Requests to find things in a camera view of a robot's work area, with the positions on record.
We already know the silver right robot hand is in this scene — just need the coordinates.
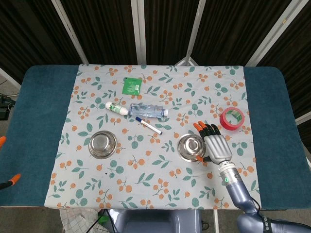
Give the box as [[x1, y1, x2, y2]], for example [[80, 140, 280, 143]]
[[193, 121, 233, 165]]

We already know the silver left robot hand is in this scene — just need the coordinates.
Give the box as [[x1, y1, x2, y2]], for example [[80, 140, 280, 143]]
[[0, 136, 22, 190]]

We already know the metal bowl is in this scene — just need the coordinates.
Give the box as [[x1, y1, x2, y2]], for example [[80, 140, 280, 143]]
[[88, 130, 119, 160], [176, 133, 207, 162]]

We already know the red tape roll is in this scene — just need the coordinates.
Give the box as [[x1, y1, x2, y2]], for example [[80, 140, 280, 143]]
[[220, 107, 245, 132]]

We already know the white marker blue cap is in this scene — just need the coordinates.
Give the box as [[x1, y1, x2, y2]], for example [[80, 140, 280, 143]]
[[135, 116, 163, 135]]

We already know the black floor power strip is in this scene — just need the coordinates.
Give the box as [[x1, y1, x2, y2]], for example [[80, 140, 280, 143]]
[[0, 93, 16, 121]]

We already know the teal table cover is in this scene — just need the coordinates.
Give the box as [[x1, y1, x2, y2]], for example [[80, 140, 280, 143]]
[[0, 64, 311, 211]]

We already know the white table leg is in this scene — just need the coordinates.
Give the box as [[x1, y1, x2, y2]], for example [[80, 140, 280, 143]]
[[212, 209, 221, 233]]

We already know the floral tablecloth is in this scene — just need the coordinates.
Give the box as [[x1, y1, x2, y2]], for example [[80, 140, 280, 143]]
[[44, 63, 260, 210]]

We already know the clear plastic water bottle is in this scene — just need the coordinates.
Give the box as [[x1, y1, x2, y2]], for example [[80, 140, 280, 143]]
[[128, 103, 169, 119]]

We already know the grey robot torso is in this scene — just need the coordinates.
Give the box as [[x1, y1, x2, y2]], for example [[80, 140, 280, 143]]
[[109, 209, 204, 233]]

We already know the green foil packet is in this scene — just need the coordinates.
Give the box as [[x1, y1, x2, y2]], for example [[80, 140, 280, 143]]
[[121, 77, 143, 96]]

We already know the small white green-label bottle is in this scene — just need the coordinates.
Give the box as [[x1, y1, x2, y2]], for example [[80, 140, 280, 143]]
[[105, 101, 129, 116]]

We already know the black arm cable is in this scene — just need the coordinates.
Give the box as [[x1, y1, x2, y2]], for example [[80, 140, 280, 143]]
[[249, 196, 262, 212]]

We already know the dark folding screen white frame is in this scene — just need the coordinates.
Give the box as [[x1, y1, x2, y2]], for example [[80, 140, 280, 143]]
[[0, 0, 311, 126]]

